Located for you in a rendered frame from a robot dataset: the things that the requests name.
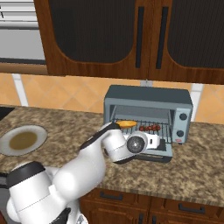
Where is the grey range hood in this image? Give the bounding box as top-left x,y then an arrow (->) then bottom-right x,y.
0,0 -> 49,75

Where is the wire toaster oven rack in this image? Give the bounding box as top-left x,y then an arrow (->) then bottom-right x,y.
112,117 -> 173,144

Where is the black hob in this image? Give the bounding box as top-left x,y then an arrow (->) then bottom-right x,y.
0,106 -> 16,121

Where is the black cupboard door handle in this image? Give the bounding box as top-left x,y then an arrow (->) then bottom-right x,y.
155,6 -> 170,70
135,6 -> 145,69

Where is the white wall outlet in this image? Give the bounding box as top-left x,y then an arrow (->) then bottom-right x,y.
140,80 -> 153,88

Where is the orange baguette bread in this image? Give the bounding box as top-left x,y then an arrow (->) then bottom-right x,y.
115,120 -> 138,130

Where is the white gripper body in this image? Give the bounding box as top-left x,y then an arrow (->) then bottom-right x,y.
145,134 -> 161,150

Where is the white plate with brown centre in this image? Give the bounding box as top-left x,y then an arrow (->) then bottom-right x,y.
0,124 -> 49,158

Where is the black drawer handle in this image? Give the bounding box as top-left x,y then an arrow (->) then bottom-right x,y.
178,202 -> 206,215
99,190 -> 124,202

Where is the toaster oven door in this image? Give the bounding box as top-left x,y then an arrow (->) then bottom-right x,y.
131,137 -> 174,164

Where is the grey toaster oven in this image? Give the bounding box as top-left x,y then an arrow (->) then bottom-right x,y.
103,84 -> 194,164

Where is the wooden cupboard door dark panel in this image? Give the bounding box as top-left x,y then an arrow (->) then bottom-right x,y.
33,0 -> 153,81
148,0 -> 224,86

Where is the wooden base cupboard door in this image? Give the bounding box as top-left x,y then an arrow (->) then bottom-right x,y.
79,199 -> 151,224
148,212 -> 205,224

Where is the wooden drawer front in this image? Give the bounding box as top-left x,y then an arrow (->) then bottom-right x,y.
150,195 -> 224,224
80,187 -> 152,210

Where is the red kebab skewer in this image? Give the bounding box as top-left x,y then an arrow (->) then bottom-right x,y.
137,124 -> 163,132

